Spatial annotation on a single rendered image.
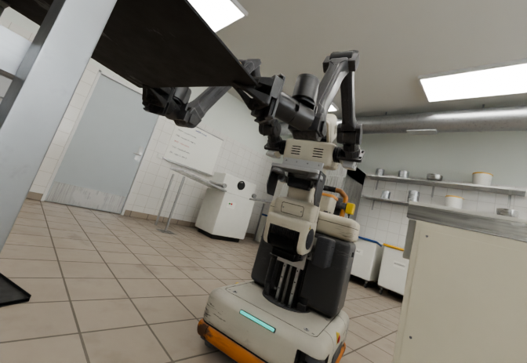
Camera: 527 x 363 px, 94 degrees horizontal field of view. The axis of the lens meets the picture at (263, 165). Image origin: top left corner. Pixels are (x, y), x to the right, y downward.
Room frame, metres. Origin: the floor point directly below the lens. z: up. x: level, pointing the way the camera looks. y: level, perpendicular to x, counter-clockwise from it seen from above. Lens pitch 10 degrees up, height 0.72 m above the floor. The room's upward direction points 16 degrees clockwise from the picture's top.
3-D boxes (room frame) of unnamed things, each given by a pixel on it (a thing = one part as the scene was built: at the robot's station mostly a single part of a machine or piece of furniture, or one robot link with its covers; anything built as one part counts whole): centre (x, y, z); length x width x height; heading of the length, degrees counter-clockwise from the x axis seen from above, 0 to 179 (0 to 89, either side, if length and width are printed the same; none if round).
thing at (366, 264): (4.49, -2.16, 0.39); 0.64 x 0.54 x 0.77; 136
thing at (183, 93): (0.82, 0.33, 1.00); 0.12 x 0.09 x 0.11; 147
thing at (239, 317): (1.49, -0.34, 0.16); 0.67 x 0.64 x 0.25; 149
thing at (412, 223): (0.96, -0.66, 0.77); 0.24 x 0.04 x 0.14; 136
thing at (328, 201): (1.58, -0.39, 0.87); 0.23 x 0.15 x 0.11; 59
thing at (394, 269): (4.02, -2.60, 0.39); 0.64 x 0.54 x 0.77; 135
